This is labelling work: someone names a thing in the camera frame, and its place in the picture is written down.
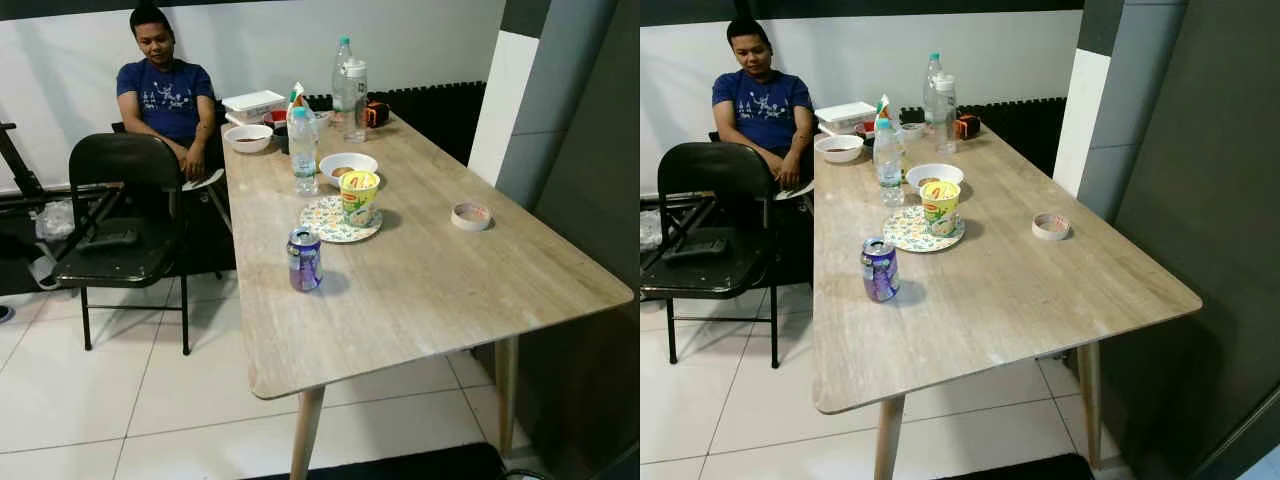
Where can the small clear water bottle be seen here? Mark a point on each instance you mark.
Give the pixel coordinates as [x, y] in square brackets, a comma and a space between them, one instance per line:
[888, 170]
[303, 160]

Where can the black floor mat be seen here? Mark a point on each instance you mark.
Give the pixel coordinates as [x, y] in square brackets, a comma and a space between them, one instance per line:
[400, 465]
[1020, 470]

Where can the clear tumbler with white lid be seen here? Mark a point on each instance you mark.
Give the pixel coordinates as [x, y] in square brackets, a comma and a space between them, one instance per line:
[357, 100]
[947, 115]

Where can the white lidded food container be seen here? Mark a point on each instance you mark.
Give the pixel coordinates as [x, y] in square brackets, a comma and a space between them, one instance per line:
[253, 105]
[845, 115]

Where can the black folding chair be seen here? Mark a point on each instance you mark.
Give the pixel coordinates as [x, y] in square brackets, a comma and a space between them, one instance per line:
[715, 170]
[125, 160]

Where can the seated man in blue shirt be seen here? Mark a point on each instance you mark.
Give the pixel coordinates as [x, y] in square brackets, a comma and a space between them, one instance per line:
[165, 95]
[762, 110]

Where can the tall clear plastic bottle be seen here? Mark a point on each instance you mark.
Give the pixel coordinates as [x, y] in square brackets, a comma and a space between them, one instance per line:
[341, 85]
[930, 95]

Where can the yellow green noodle cup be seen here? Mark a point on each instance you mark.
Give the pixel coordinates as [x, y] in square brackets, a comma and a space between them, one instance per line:
[359, 200]
[940, 210]

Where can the clear plastic bag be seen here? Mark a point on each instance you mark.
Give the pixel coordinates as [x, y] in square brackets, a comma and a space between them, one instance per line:
[55, 220]
[648, 230]

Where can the white bowl with brown food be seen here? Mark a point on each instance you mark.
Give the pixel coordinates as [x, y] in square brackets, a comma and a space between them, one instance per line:
[330, 168]
[915, 178]

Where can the small white bowl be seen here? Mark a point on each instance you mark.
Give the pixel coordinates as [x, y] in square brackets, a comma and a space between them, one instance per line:
[321, 117]
[912, 131]

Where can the black remote control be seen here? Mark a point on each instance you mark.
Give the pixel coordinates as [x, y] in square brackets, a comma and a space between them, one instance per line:
[695, 250]
[110, 239]

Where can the black metal stand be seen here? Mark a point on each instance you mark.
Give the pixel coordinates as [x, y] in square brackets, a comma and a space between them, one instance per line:
[665, 201]
[20, 165]

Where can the small black orange box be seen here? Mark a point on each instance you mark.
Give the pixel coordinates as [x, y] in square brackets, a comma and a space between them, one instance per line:
[378, 114]
[967, 127]

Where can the white ceramic bowl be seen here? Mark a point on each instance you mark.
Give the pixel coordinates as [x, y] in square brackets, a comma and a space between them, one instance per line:
[840, 150]
[248, 140]

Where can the floral patterned plate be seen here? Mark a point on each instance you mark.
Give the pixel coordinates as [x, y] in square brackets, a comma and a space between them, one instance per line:
[322, 222]
[905, 232]

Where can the orange green snack packet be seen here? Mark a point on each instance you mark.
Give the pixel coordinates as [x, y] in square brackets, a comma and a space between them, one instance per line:
[297, 98]
[884, 108]

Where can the light wooden table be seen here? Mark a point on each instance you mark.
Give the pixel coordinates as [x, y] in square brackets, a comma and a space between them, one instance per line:
[1000, 290]
[430, 270]

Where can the purple drink can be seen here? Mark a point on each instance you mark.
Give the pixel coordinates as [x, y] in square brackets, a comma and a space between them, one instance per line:
[305, 265]
[880, 275]

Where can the black ribbed wall panel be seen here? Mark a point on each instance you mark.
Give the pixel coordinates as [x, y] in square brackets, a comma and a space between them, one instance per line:
[1020, 130]
[440, 115]

